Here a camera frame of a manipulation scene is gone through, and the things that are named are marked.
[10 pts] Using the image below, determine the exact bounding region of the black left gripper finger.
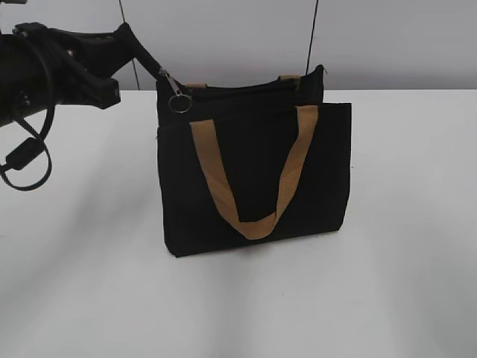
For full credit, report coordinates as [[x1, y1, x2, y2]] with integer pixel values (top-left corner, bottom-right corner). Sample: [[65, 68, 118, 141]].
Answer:
[[55, 55, 120, 109], [76, 23, 161, 79]]

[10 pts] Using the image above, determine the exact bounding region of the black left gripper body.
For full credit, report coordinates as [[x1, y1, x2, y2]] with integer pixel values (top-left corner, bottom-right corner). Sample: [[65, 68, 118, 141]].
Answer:
[[0, 22, 113, 128]]

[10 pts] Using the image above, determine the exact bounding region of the silver zipper pull with ring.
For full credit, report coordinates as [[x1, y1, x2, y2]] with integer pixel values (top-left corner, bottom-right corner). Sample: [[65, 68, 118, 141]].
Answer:
[[159, 68, 192, 113]]

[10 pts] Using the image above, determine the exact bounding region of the black tote bag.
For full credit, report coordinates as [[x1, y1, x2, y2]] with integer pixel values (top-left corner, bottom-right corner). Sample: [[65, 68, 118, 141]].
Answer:
[[157, 66, 352, 257]]

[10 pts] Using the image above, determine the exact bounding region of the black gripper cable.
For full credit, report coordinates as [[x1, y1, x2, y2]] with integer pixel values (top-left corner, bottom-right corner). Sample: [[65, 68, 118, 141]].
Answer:
[[0, 35, 54, 192]]

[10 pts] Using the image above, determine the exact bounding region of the tan front bag handle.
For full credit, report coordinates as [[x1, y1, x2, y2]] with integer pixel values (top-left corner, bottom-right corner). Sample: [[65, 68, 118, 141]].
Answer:
[[190, 105, 319, 241]]

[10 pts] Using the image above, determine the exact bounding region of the tan bag handle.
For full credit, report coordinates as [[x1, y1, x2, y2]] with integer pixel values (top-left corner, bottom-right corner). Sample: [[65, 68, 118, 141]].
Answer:
[[184, 75, 301, 90], [190, 105, 319, 241]]

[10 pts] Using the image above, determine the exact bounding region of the tan rear bag handle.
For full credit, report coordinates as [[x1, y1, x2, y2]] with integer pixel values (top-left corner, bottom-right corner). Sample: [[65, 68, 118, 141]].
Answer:
[[184, 75, 301, 90]]

